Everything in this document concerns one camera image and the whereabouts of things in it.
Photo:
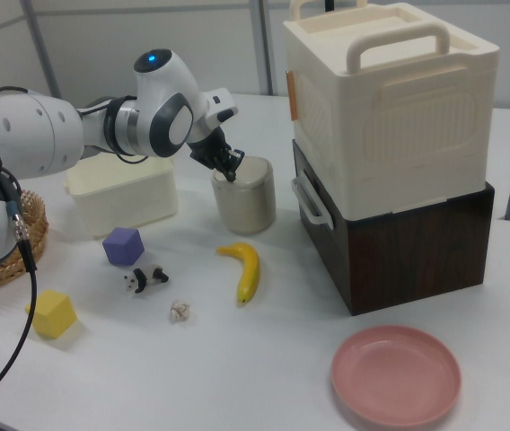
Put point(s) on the crumpled paper ball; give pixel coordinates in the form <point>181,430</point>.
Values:
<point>179,311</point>

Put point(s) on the pink plastic plate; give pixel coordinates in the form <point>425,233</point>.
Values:
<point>394,375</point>

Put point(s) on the cream round trash can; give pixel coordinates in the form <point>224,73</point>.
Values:
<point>248,202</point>

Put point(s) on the panda toy figure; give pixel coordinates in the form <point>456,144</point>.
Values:
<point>143,278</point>

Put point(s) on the cream plastic cabinet box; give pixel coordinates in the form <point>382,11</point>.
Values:
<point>394,116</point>

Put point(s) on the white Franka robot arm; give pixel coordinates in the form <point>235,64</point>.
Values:
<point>35,130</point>

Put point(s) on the yellow toy banana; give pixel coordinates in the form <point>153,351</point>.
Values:
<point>249,269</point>

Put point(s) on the black pole behind cabinet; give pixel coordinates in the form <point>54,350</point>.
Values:
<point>328,4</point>

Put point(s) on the woven wicker basket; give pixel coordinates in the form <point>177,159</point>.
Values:
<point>35,224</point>

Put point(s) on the purple foam cube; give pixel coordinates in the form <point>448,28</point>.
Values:
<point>122,247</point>

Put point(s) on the white plastic storage bin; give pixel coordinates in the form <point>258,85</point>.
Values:
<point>120,202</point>

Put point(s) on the dark brown drawer box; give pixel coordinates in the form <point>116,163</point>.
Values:
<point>407,256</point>

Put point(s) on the yellow foam block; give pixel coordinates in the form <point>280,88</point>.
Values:
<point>50,314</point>

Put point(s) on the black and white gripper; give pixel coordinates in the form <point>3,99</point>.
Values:
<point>212,130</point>

